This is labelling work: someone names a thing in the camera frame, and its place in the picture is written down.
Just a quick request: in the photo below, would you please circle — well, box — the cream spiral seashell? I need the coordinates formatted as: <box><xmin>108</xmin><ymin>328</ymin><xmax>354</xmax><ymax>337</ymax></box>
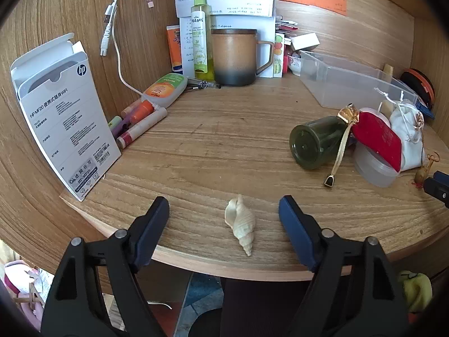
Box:
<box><xmin>224</xmin><ymin>194</ymin><xmax>256</xmax><ymax>257</ymax></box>

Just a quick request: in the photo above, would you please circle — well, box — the blue patterned floor mat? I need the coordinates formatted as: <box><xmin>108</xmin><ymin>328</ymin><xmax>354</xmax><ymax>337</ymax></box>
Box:
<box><xmin>182</xmin><ymin>272</ymin><xmax>226</xmax><ymax>337</ymax></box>

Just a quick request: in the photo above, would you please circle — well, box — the small white box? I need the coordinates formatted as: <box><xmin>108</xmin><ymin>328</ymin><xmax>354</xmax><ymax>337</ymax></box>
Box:
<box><xmin>290</xmin><ymin>33</ymin><xmax>320</xmax><ymax>52</ymax></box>

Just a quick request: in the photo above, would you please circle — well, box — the purple tube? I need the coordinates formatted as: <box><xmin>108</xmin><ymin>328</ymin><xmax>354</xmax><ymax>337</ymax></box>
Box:
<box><xmin>111</xmin><ymin>119</ymin><xmax>132</xmax><ymax>140</ymax></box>

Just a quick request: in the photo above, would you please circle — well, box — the pink cloth bag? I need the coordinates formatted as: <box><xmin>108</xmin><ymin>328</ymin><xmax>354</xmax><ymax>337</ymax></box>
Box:
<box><xmin>3</xmin><ymin>260</ymin><xmax>54</xmax><ymax>328</ymax></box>

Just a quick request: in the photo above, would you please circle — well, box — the green spray bottle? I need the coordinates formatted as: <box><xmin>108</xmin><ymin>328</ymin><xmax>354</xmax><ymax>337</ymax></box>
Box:
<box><xmin>190</xmin><ymin>0</ymin><xmax>216</xmax><ymax>81</ymax></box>

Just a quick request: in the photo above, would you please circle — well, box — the brown ceramic mug with lid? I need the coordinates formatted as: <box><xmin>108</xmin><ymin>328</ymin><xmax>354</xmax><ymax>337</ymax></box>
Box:
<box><xmin>210</xmin><ymin>28</ymin><xmax>276</xmax><ymax>87</ymax></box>

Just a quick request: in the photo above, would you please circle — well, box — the thin white cable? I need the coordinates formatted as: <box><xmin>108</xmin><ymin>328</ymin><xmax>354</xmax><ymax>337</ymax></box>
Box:
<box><xmin>111</xmin><ymin>0</ymin><xmax>148</xmax><ymax>96</ymax></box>

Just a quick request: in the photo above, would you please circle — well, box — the small wooden gourd charm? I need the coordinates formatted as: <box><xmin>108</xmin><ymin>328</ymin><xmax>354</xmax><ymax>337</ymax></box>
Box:
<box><xmin>414</xmin><ymin>152</ymin><xmax>440</xmax><ymax>189</ymax></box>

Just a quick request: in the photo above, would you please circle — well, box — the yellow plush toy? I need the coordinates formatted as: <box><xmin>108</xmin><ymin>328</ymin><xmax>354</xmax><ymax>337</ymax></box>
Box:
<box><xmin>398</xmin><ymin>270</ymin><xmax>434</xmax><ymax>315</ymax></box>

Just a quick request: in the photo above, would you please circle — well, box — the white bowl of trinkets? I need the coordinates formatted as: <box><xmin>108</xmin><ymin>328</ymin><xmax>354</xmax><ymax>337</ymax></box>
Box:
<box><xmin>287</xmin><ymin>54</ymin><xmax>303</xmax><ymax>76</ymax></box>

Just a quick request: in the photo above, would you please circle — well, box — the dark green glass bottle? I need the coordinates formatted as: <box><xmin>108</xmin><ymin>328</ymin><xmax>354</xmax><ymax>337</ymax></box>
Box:
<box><xmin>289</xmin><ymin>116</ymin><xmax>352</xmax><ymax>171</ymax></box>

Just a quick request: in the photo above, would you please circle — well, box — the black case orange zip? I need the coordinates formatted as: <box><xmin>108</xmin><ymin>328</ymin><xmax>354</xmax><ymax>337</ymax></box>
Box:
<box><xmin>400</xmin><ymin>68</ymin><xmax>436</xmax><ymax>110</ymax></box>

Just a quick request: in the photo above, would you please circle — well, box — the white paper sheet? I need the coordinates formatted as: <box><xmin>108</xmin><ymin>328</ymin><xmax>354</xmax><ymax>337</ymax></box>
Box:
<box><xmin>180</xmin><ymin>16</ymin><xmax>276</xmax><ymax>78</ymax></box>

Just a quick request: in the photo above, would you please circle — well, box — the yellow lotion bottle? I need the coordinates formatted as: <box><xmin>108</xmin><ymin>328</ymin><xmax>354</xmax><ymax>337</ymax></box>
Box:
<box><xmin>381</xmin><ymin>64</ymin><xmax>395</xmax><ymax>113</ymax></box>

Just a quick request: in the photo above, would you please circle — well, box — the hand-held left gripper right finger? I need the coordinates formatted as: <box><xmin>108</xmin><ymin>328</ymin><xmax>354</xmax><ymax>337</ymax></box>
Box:
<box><xmin>278</xmin><ymin>195</ymin><xmax>412</xmax><ymax>337</ymax></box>

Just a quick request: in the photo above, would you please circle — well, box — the orange and white tube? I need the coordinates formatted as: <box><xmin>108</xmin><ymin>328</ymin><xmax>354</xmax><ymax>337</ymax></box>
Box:
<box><xmin>166</xmin><ymin>24</ymin><xmax>184</xmax><ymax>74</ymax></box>

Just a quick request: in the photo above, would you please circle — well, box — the white product carton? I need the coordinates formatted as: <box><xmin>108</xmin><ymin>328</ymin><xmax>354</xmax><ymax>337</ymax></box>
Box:
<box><xmin>10</xmin><ymin>33</ymin><xmax>123</xmax><ymax>203</ymax></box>

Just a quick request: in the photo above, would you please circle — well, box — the red packet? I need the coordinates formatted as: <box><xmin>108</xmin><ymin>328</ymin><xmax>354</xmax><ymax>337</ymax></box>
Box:
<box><xmin>275</xmin><ymin>16</ymin><xmax>299</xmax><ymax>34</ymax></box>

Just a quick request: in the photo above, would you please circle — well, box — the metal drawing compass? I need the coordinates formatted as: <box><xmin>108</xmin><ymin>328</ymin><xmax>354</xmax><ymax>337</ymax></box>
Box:
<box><xmin>186</xmin><ymin>76</ymin><xmax>222</xmax><ymax>92</ymax></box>

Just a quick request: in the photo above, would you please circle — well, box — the white charging cable ribbed plug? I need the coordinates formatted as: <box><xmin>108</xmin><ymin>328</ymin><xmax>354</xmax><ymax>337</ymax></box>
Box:
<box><xmin>99</xmin><ymin>0</ymin><xmax>123</xmax><ymax>57</ymax></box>

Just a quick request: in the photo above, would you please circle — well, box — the white bottle orange green label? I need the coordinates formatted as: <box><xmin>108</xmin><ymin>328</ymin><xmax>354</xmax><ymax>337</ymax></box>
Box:
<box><xmin>141</xmin><ymin>73</ymin><xmax>189</xmax><ymax>108</ymax></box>

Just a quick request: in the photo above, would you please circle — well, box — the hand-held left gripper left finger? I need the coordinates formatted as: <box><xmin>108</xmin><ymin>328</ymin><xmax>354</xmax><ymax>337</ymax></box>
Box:
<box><xmin>40</xmin><ymin>196</ymin><xmax>170</xmax><ymax>337</ymax></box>

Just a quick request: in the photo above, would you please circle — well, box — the clear plastic storage box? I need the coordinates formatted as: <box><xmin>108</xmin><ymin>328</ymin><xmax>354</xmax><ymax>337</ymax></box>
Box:
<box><xmin>299</xmin><ymin>50</ymin><xmax>420</xmax><ymax>109</ymax></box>

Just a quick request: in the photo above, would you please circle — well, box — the red velvet pouch gold cord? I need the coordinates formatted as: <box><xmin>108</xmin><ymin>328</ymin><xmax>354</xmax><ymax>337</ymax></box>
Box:
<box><xmin>323</xmin><ymin>104</ymin><xmax>403</xmax><ymax>187</ymax></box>

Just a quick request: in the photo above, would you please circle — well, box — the fruit print box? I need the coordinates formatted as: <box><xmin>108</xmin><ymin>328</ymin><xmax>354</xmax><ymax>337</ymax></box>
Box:
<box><xmin>274</xmin><ymin>33</ymin><xmax>284</xmax><ymax>77</ymax></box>

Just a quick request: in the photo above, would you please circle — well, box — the white drawstring pouch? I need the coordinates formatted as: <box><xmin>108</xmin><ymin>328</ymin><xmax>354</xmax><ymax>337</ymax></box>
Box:
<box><xmin>375</xmin><ymin>88</ymin><xmax>427</xmax><ymax>172</ymax></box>

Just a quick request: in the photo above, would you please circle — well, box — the blue pencil case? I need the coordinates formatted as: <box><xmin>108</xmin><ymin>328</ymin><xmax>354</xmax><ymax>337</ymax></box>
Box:
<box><xmin>416</xmin><ymin>102</ymin><xmax>436</xmax><ymax>120</ymax></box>

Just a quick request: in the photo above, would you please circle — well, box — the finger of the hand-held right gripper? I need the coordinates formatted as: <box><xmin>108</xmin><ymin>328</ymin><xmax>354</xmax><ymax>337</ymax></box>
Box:
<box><xmin>423</xmin><ymin>170</ymin><xmax>449</xmax><ymax>208</ymax></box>

